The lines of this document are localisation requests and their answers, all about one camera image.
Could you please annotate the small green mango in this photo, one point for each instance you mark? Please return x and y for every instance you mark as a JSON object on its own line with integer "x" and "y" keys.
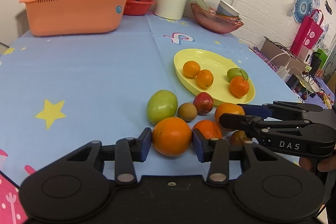
{"x": 237, "y": 72}

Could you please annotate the small orange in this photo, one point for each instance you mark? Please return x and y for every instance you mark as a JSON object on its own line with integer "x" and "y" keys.
{"x": 191, "y": 69}
{"x": 205, "y": 78}

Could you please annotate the red plum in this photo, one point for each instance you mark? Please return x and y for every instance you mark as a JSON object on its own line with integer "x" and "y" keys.
{"x": 204, "y": 103}

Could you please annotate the blue cartoon tablecloth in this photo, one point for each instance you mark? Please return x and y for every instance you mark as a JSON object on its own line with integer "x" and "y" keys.
{"x": 58, "y": 93}

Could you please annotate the white charger with cable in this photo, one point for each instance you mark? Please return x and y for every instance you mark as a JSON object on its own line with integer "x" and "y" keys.
{"x": 280, "y": 63}

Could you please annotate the small front orange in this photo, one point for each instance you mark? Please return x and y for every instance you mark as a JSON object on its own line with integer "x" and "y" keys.
{"x": 205, "y": 78}

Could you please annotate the person hand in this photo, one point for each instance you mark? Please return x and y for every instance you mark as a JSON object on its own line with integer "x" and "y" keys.
{"x": 326, "y": 165}

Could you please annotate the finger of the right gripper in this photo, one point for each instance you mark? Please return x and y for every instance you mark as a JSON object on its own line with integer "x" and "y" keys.
{"x": 285, "y": 111}
{"x": 254, "y": 125}

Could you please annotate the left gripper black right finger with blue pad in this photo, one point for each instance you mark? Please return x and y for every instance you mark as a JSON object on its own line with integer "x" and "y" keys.
{"x": 216, "y": 152}

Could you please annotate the orange plastic basket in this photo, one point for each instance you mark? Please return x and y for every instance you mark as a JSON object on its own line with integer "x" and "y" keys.
{"x": 69, "y": 17}

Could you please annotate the pink gift bag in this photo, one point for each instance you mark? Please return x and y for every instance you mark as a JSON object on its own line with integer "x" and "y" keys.
{"x": 309, "y": 32}

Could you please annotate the cardboard box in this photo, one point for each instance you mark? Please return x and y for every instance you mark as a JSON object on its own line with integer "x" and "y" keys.
{"x": 270, "y": 49}

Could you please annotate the red plastic bowl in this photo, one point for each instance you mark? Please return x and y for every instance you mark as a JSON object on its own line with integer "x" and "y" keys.
{"x": 137, "y": 8}

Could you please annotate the yellow plastic plate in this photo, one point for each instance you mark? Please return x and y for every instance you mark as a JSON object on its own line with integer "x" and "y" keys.
{"x": 218, "y": 66}

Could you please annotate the brown round fruit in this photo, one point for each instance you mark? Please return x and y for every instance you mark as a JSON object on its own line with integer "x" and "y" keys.
{"x": 187, "y": 111}

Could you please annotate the dark purple plum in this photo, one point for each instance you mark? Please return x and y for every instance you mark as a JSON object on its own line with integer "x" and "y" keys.
{"x": 239, "y": 138}

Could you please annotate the blue paper fan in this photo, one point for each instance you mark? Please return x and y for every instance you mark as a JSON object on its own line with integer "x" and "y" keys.
{"x": 302, "y": 8}

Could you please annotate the large green mango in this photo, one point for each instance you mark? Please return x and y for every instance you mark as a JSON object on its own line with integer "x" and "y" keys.
{"x": 162, "y": 104}

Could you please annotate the large orange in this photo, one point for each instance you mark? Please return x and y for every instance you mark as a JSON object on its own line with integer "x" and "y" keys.
{"x": 171, "y": 136}

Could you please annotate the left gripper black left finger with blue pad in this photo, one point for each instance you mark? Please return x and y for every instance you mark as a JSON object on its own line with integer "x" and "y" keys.
{"x": 128, "y": 151}

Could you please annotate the stacked ceramic bowls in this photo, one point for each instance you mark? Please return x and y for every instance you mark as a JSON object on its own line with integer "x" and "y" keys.
{"x": 224, "y": 8}

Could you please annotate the orange with stem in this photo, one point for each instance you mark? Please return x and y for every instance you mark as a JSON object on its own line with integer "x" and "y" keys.
{"x": 239, "y": 86}

